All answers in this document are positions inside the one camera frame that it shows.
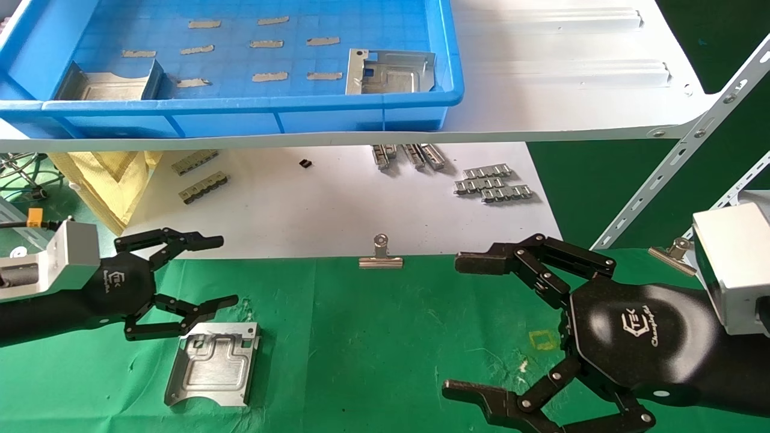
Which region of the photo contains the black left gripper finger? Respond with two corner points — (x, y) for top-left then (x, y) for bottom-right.
(125, 293), (239, 342)
(114, 227), (224, 272)

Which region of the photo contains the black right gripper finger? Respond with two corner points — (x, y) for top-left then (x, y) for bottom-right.
(455, 233), (617, 310)
(442, 355), (656, 433)

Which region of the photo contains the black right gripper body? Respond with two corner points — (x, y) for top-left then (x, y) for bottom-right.
(567, 278), (770, 417)

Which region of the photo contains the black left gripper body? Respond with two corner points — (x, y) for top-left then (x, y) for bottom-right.
(0, 251), (158, 348)

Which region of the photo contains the silver stamped metal plate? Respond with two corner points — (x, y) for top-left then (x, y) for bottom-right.
(345, 49), (437, 96)
(164, 322), (260, 408)

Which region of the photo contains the dark tan linked strip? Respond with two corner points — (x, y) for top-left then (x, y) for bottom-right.
(180, 172), (229, 205)
(171, 150), (218, 176)

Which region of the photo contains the silver binder clip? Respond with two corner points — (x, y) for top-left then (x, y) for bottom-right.
(648, 238), (692, 277)
(359, 235), (404, 269)

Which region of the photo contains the blue plastic bin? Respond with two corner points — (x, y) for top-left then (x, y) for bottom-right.
(0, 0), (465, 139)

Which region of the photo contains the green table mat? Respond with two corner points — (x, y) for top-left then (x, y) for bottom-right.
(0, 248), (770, 433)

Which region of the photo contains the metal plate with bent sides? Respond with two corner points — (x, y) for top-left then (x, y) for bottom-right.
(55, 59), (164, 101)

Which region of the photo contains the white metal shelf rack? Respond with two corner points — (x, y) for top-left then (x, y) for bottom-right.
(0, 0), (770, 260)

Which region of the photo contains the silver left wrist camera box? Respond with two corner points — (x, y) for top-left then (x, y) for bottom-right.
(0, 221), (100, 301)

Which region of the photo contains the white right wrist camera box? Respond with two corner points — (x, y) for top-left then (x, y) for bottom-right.
(692, 201), (770, 336)

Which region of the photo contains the tangle of floor cables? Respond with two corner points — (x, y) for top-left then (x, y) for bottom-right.
(0, 153), (49, 202)

